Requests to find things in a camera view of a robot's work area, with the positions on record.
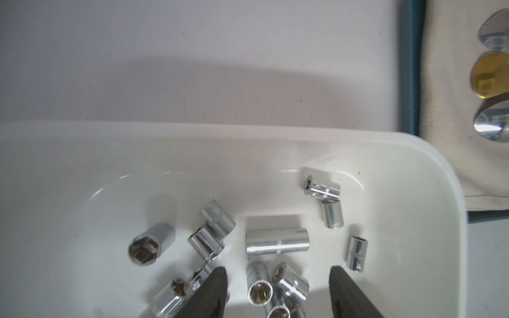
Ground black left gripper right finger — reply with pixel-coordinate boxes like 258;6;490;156
329;266;383;318

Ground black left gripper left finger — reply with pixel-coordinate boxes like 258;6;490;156
174;266;228;318

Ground chrome socket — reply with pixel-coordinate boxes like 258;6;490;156
186;263;213;292
128;223;176;266
245;228;310;257
187;223;225;263
201;200;236;239
265;295;307;318
303;175;341;202
246;261;273;307
271;262;310;302
321;200;344;229
346;236;368;273
139;278;190;318

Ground white plastic storage box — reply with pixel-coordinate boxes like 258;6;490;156
1;121;467;317

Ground beige folded cloth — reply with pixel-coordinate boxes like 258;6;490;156
420;1;508;211

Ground teal tray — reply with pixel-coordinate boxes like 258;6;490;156
399;1;508;221

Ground white handled spoon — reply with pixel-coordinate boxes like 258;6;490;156
473;99;508;143

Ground gold black handled spoon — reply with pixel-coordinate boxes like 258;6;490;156
470;51;508;99

